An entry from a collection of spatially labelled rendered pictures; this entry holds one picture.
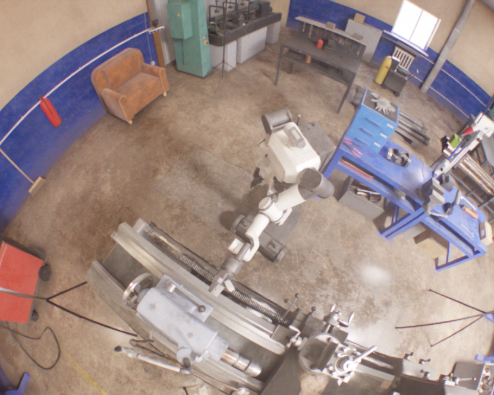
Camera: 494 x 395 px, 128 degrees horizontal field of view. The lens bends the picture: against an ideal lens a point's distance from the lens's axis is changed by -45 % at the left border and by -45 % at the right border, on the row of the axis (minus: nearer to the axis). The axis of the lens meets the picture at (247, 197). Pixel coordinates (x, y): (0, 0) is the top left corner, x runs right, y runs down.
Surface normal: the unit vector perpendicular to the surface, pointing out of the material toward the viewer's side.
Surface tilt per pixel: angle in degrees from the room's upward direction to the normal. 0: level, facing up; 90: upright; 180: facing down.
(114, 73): 93
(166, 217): 0
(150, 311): 0
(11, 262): 90
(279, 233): 0
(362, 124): 90
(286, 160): 52
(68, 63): 90
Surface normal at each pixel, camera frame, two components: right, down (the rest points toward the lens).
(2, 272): 0.98, 0.20
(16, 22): 0.85, 0.48
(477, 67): -0.52, 0.74
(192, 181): 0.05, -0.47
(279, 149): -0.66, 0.02
